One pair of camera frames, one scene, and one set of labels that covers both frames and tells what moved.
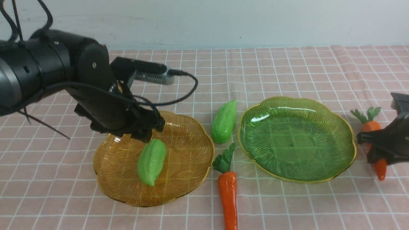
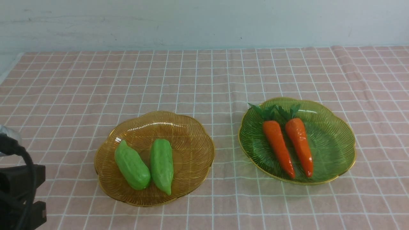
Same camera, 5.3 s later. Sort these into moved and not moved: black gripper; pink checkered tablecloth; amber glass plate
Moved: black gripper
Not moved: amber glass plate; pink checkered tablecloth
